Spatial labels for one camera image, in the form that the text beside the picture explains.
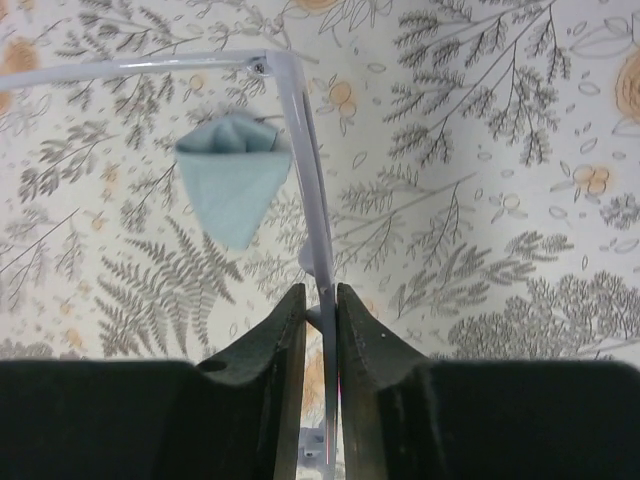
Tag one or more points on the floral tablecloth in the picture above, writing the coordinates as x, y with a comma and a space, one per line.
481, 161

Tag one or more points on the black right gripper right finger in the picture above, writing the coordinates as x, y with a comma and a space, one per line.
406, 416

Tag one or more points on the white frame sunglasses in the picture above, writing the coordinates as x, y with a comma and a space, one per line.
316, 256

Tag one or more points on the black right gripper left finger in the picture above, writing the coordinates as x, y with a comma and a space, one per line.
235, 415

